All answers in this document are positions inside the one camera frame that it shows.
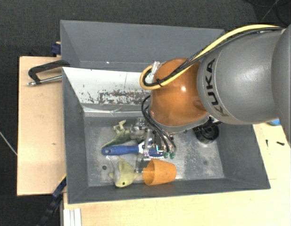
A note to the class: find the small black screw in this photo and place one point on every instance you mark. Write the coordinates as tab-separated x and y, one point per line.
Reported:
281	143

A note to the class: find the orange plastic cup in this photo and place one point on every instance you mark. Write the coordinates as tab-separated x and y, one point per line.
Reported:
160	172

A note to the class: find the black cylinder on white bracket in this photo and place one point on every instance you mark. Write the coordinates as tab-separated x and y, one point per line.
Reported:
206	132

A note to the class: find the yellow-green soft toy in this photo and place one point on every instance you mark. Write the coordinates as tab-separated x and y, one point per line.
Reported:
124	175

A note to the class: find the grey metal bin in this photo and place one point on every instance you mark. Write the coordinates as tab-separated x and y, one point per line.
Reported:
202	163

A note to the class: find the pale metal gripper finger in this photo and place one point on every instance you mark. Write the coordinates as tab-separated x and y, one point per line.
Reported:
141	165
147	143

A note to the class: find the pale brown flat board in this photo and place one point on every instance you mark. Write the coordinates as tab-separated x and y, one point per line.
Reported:
40	131

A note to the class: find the green toy dinosaur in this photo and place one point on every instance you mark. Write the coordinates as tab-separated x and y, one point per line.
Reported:
121	136

